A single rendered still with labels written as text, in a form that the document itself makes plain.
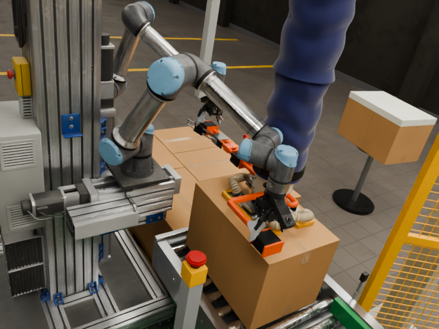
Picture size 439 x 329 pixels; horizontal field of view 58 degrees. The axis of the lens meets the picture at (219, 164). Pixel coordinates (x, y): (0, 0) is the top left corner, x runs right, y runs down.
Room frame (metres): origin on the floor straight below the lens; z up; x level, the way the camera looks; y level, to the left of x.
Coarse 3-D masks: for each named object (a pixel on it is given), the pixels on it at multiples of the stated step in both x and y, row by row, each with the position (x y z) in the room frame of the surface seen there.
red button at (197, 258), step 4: (192, 252) 1.04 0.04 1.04; (196, 252) 1.05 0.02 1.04; (200, 252) 1.05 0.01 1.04; (188, 256) 1.02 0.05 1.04; (192, 256) 1.02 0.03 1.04; (196, 256) 1.03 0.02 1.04; (200, 256) 1.03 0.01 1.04; (204, 256) 1.04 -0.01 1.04; (188, 260) 1.01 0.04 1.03; (192, 260) 1.00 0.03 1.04; (196, 260) 1.01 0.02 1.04; (200, 260) 1.01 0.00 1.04; (204, 260) 1.02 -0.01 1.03; (192, 264) 0.99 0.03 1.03; (196, 264) 0.99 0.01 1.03; (200, 264) 1.00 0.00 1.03; (196, 268) 1.01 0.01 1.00
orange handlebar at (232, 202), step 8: (224, 144) 1.81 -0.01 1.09; (232, 144) 1.82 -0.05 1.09; (248, 168) 1.62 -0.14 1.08; (264, 192) 1.43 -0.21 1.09; (232, 200) 1.33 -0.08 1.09; (240, 200) 1.35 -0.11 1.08; (248, 200) 1.38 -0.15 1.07; (288, 200) 1.40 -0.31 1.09; (296, 200) 1.42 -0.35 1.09; (232, 208) 1.29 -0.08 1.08; (240, 216) 1.24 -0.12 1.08
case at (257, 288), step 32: (192, 224) 1.61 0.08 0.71; (224, 224) 1.41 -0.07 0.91; (320, 224) 1.48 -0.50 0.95; (224, 256) 1.37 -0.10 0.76; (256, 256) 1.22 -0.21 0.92; (288, 256) 1.22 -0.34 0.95; (320, 256) 1.33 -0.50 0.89; (224, 288) 1.33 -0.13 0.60; (256, 288) 1.18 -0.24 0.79; (288, 288) 1.25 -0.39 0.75; (320, 288) 1.39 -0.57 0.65; (256, 320) 1.17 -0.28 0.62
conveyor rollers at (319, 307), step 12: (180, 252) 1.59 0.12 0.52; (204, 288) 1.37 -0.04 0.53; (216, 300) 1.31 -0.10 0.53; (324, 300) 1.42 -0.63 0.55; (228, 312) 1.25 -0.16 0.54; (300, 312) 1.32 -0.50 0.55; (312, 312) 1.33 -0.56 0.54; (228, 324) 1.17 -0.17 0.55; (240, 324) 1.19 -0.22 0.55; (276, 324) 1.22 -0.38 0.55; (288, 324) 1.24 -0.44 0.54; (324, 324) 1.27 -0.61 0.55; (336, 324) 1.30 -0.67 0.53
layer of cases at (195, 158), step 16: (176, 128) 3.05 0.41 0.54; (192, 128) 3.11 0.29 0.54; (160, 144) 2.71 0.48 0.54; (176, 144) 2.76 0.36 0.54; (192, 144) 2.81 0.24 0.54; (208, 144) 2.86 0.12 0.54; (160, 160) 2.47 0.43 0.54; (176, 160) 2.52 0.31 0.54; (192, 160) 2.56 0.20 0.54; (208, 160) 2.60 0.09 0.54; (224, 160) 2.65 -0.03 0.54; (192, 176) 2.33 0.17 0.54; (208, 176) 2.37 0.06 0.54; (224, 176) 2.42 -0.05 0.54; (192, 192) 2.14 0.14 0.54; (176, 208) 1.94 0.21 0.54; (144, 224) 2.01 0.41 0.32; (160, 224) 1.85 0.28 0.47; (176, 224) 1.79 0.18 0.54; (144, 240) 2.00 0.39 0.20
